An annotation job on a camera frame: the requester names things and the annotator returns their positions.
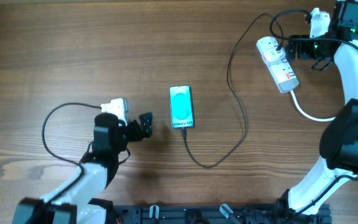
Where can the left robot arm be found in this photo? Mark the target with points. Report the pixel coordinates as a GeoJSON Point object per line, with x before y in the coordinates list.
{"type": "Point", "coordinates": [75, 200]}

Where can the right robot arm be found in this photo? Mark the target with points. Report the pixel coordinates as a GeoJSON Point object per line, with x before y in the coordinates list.
{"type": "Point", "coordinates": [333, 38]}

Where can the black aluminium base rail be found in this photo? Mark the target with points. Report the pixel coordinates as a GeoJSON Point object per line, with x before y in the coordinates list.
{"type": "Point", "coordinates": [262, 213]}

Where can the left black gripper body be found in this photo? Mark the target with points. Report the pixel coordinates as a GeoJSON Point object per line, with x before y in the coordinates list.
{"type": "Point", "coordinates": [132, 132]}

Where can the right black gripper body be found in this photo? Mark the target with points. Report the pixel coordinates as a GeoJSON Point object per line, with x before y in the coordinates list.
{"type": "Point", "coordinates": [312, 50]}

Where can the white power strip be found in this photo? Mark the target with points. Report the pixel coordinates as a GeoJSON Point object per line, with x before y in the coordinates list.
{"type": "Point", "coordinates": [281, 71]}

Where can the turquoise screen Galaxy smartphone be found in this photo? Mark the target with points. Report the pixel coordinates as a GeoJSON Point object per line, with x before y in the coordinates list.
{"type": "Point", "coordinates": [181, 107]}

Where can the white USB charger plug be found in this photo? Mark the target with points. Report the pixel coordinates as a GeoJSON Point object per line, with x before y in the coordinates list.
{"type": "Point", "coordinates": [272, 55]}

